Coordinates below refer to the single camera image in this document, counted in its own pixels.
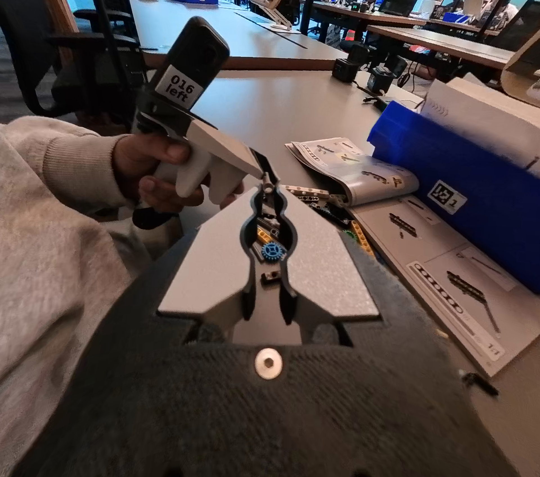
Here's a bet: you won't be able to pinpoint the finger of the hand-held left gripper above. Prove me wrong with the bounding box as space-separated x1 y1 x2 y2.
188 120 266 180
251 148 281 192

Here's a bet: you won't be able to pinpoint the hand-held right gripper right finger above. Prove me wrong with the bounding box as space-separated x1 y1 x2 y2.
275 188 380 325

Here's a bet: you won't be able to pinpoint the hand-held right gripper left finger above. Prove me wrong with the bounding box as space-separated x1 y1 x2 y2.
157 186 264 322

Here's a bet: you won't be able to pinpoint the person's left forearm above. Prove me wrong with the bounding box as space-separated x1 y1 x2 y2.
0 116 146 423

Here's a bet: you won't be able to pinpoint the light grey long lego beam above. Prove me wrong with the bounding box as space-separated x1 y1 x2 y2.
282 185 331 201

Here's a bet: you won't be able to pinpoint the yellow T-shaped lego beam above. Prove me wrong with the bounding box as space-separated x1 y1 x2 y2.
349 220 377 259

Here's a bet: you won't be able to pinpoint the large blue lego gear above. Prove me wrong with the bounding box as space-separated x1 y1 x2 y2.
260 243 288 264

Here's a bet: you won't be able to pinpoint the black LEGO beams at left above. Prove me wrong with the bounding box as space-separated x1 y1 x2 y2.
312 199 352 228

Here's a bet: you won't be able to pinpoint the black lego pin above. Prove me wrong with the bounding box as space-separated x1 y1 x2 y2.
461 371 499 397

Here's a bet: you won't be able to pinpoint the person's left hand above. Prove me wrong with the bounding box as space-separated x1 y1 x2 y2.
113 132 205 215

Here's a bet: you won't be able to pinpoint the black office chair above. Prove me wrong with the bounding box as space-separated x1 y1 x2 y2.
19 6 148 123

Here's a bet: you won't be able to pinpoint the open instruction booklet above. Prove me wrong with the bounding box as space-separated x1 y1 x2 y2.
285 137 519 378

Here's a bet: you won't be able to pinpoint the blue bin with marker tag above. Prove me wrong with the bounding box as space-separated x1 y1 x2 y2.
366 99 540 296

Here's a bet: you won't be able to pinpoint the black laptop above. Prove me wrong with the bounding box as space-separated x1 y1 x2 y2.
379 0 423 16

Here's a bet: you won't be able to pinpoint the white paper stack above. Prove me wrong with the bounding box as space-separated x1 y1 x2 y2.
421 76 540 174

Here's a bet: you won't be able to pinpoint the pale wooden stand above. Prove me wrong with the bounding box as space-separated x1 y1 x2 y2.
501 28 540 103

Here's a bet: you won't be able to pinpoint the black monitor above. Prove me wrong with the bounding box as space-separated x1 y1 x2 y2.
500 0 540 52

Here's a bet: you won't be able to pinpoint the black cable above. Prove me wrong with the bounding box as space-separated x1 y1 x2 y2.
354 78 422 111

